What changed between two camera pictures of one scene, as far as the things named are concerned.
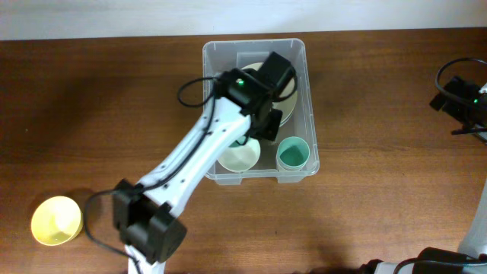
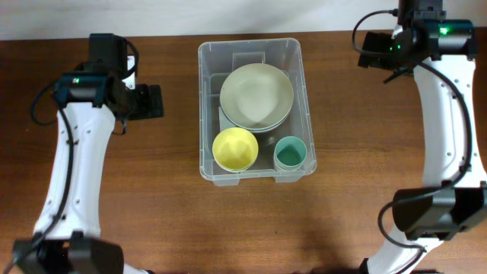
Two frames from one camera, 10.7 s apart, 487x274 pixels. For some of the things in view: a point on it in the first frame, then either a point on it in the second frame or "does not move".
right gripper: (453, 106) -> (380, 42)
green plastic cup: (292, 154) does not move
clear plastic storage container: (294, 154) does not move
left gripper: (272, 132) -> (148, 109)
